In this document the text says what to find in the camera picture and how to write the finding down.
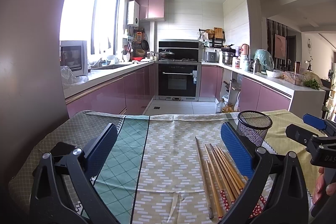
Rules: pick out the bamboo chopstick red end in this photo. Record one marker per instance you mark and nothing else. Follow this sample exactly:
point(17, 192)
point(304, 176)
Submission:
point(230, 182)

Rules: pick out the cooking oil bottle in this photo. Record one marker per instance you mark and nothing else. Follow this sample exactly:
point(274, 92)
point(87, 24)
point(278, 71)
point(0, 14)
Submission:
point(220, 106)

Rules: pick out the built-in black oven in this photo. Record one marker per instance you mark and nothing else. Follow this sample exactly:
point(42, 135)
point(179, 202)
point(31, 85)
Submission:
point(177, 80)

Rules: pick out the white microwave oven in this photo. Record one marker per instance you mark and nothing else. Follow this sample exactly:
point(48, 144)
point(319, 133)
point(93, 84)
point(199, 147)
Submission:
point(73, 54)

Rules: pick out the bamboo chopstick plain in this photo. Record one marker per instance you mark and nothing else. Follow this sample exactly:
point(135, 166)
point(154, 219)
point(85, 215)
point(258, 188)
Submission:
point(205, 186)

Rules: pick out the steel stock pot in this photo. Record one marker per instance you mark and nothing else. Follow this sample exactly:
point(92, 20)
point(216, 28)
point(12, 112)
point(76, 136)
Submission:
point(228, 54)

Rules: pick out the black mesh utensil cup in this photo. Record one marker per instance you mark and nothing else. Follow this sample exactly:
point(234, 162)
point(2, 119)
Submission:
point(254, 125)

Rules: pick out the patterned tablecloth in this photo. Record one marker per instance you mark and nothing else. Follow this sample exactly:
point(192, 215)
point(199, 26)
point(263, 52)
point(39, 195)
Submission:
point(151, 175)

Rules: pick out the kitchen window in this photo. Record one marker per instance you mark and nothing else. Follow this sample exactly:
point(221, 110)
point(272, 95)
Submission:
point(94, 21)

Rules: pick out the black range hood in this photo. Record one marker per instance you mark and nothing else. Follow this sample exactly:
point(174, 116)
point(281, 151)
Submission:
point(182, 48)

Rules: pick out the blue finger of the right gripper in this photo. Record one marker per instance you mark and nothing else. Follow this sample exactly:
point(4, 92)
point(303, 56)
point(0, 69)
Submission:
point(302, 136)
point(315, 122)

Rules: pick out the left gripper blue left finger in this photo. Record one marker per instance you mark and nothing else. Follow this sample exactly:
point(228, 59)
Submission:
point(97, 150)

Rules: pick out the pink wall cabinet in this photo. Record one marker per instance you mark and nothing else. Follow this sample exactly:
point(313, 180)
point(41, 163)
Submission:
point(151, 10)

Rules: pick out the white water heater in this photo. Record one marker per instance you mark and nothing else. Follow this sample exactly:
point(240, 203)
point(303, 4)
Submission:
point(133, 13)

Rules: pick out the teal fan cover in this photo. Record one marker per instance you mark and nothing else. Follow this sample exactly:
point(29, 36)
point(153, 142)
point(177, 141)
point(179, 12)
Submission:
point(265, 59)

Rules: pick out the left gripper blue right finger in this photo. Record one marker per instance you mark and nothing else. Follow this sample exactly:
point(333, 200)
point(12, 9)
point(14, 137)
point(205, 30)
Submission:
point(239, 154)

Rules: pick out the right hand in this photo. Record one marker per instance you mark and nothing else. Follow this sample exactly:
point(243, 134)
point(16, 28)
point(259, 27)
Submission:
point(321, 187)

